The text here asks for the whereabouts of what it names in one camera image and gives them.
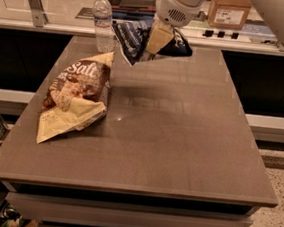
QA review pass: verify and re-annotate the clear plastic water bottle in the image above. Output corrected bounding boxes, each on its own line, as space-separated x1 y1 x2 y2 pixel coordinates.
92 0 114 53

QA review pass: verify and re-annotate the left metal railing bracket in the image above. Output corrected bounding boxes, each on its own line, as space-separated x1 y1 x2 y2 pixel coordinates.
27 0 48 27

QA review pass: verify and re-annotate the brown cream salt chip bag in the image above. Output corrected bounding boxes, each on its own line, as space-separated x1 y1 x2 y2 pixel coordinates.
36 51 114 143

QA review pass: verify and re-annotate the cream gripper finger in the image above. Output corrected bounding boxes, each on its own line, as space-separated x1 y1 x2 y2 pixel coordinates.
145 20 174 54

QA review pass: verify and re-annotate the blue kettle chip bag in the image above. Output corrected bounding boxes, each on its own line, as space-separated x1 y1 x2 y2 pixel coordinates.
113 19 193 65

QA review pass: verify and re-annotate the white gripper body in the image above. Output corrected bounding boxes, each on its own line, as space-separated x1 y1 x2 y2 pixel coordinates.
155 0 202 28

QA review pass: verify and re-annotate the brown cardboard box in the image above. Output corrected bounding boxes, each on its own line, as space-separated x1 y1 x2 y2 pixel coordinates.
207 0 252 29

